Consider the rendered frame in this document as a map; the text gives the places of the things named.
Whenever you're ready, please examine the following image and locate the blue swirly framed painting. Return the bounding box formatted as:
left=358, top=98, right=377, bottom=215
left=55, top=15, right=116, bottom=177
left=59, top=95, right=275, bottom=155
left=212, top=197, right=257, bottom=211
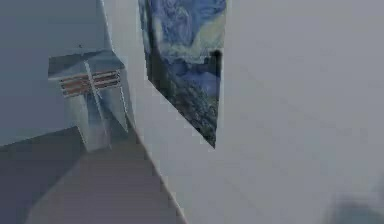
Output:
left=137, top=0, right=228, bottom=149

